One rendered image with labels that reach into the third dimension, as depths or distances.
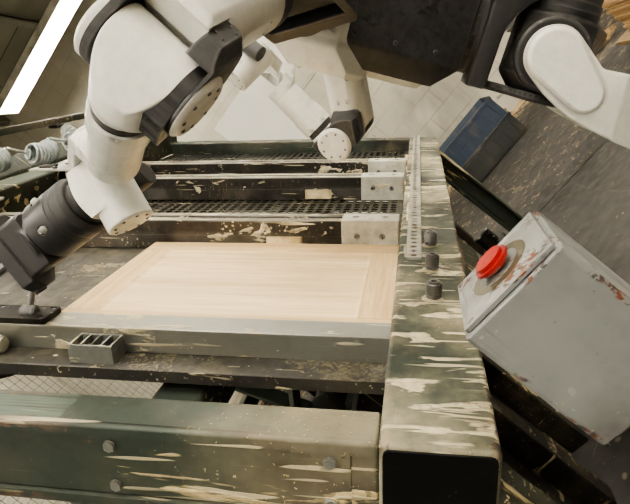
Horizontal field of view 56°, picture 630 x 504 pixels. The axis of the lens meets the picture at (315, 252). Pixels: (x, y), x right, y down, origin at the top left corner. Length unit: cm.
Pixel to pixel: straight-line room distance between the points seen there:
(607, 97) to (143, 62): 68
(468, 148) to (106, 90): 471
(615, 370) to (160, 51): 50
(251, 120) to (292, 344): 414
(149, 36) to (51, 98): 659
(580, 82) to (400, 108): 525
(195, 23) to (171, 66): 5
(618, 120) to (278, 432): 69
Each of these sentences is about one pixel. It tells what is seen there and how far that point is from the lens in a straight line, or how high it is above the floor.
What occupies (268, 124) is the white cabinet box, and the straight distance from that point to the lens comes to 490.
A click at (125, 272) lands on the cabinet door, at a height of 131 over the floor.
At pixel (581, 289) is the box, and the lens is 55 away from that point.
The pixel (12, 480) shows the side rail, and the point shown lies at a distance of 82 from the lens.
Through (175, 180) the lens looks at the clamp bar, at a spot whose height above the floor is 147.
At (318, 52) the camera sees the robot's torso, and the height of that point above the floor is 123.
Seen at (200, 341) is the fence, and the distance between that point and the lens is 90.
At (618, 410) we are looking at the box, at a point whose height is 78.
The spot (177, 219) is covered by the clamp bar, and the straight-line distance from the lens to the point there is 139.
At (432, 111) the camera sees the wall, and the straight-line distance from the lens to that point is 621.
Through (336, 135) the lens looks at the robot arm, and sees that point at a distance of 129.
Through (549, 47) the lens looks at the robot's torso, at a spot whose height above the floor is 97.
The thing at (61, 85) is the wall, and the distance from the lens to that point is 712.
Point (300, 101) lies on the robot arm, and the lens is 134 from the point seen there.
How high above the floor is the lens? 112
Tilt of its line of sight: 4 degrees down
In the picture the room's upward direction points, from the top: 52 degrees counter-clockwise
